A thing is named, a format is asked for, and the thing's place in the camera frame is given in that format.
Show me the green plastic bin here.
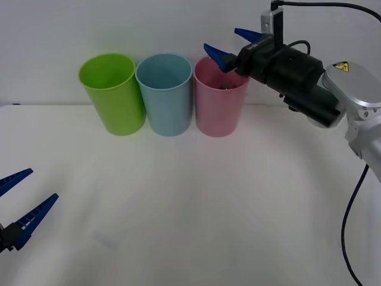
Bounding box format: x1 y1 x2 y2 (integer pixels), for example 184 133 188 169
78 52 146 136

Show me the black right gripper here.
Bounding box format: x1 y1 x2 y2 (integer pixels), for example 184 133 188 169
203 27 277 83

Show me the pink plastic bin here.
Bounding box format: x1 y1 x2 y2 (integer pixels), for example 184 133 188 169
193 56 251 138

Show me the pale blue plastic bin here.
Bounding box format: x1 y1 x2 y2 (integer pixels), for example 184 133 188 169
135 53 193 137

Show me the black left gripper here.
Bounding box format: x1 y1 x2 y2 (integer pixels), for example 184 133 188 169
0 167 60 254

